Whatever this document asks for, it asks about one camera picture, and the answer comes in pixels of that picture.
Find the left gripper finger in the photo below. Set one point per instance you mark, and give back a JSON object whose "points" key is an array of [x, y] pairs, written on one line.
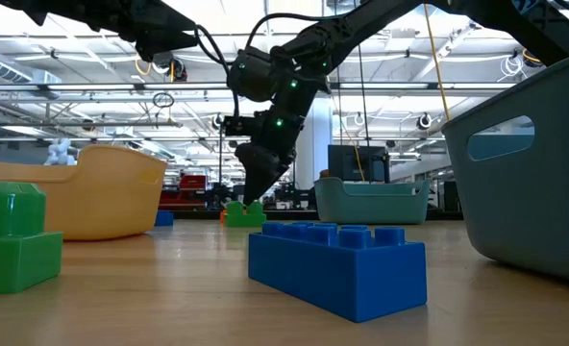
{"points": [[169, 43]]}

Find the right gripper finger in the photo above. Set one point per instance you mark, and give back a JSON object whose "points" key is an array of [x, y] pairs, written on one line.
{"points": [[260, 173]]}

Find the green two-stud building block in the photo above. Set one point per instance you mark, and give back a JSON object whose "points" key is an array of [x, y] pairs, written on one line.
{"points": [[15, 259], [246, 218]]}

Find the blue building block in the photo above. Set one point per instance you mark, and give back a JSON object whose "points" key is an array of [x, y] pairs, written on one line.
{"points": [[164, 218], [337, 279]]}

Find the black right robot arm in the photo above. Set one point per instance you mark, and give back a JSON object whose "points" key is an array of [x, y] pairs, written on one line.
{"points": [[313, 43]]}

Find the white pillar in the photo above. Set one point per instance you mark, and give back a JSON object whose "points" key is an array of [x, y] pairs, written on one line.
{"points": [[315, 158]]}

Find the red tool cabinet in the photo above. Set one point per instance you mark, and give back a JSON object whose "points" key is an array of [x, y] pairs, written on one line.
{"points": [[190, 183]]}

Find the long ceiling light strip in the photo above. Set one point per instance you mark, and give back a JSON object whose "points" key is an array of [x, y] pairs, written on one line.
{"points": [[97, 87]]}

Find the black monitor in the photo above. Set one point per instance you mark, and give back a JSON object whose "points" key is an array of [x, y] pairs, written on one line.
{"points": [[347, 163]]}

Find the teal plastic bin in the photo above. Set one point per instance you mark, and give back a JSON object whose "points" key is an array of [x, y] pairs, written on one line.
{"points": [[371, 206]]}

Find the white plush figure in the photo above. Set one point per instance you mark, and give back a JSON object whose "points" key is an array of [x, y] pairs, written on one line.
{"points": [[59, 153]]}

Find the yellow plastic bin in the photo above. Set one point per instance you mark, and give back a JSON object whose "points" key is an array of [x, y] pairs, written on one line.
{"points": [[97, 202]]}

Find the grey-blue plastic bin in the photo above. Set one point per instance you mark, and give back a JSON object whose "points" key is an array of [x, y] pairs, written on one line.
{"points": [[529, 216]]}

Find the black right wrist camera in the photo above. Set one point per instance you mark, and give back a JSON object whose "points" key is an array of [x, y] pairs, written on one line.
{"points": [[243, 125]]}

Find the grey ventilation duct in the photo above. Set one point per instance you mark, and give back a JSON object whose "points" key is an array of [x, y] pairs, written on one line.
{"points": [[6, 69]]}

